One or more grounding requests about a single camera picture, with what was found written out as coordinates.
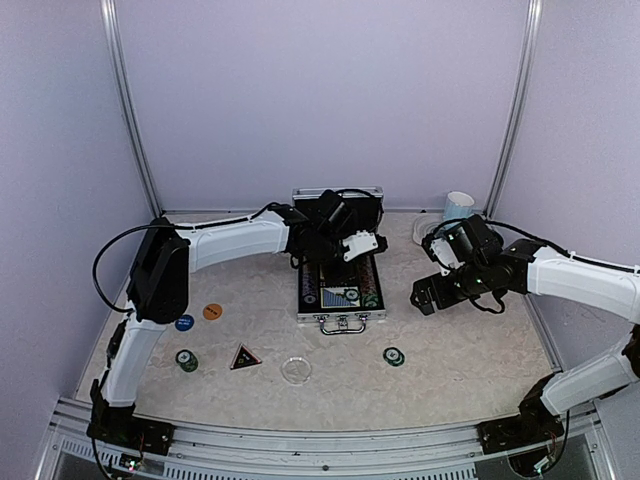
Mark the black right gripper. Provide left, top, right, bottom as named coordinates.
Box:
left=411, top=260, right=491, bottom=314

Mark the blue playing card deck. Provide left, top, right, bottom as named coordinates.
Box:
left=320, top=287, right=361, bottom=308

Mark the aluminium poker case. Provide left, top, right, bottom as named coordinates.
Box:
left=292, top=186, right=388, bottom=336

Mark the green chip group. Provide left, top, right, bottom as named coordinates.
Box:
left=343, top=287, right=379, bottom=308

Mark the green chip stack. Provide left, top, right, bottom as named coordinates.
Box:
left=175, top=349, right=199, bottom=373
left=383, top=347, right=405, bottom=367

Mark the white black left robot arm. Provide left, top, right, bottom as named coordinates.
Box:
left=87, top=190, right=378, bottom=453

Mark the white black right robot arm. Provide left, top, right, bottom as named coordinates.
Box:
left=410, top=214, right=639, bottom=454

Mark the left poker chip row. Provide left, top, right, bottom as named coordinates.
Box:
left=300, top=264, right=319, bottom=305

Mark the poker chip row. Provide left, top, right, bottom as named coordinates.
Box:
left=357, top=257, right=378, bottom=299
left=300, top=264, right=319, bottom=305

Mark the right poker chip row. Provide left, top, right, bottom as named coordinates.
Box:
left=357, top=257, right=378, bottom=299

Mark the white swirl plate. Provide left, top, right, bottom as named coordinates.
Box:
left=412, top=213, right=443, bottom=246

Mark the light blue ribbed cup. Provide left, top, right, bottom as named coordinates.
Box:
left=443, top=191, right=475, bottom=221

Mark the orange round button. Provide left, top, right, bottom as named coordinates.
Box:
left=202, top=303, right=223, bottom=321

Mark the clear round plastic lid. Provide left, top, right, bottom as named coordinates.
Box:
left=280, top=357, right=312, bottom=386

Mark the black triangular dealer button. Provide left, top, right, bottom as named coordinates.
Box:
left=230, top=343, right=262, bottom=370

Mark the blue small blind button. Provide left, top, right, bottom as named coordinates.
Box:
left=174, top=314, right=195, bottom=332

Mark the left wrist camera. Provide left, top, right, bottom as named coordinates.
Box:
left=341, top=231, right=388, bottom=262

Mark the front aluminium rail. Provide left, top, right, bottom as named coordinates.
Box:
left=49, top=422, right=601, bottom=480

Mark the right aluminium frame post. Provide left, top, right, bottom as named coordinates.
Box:
left=483, top=0, right=544, bottom=218

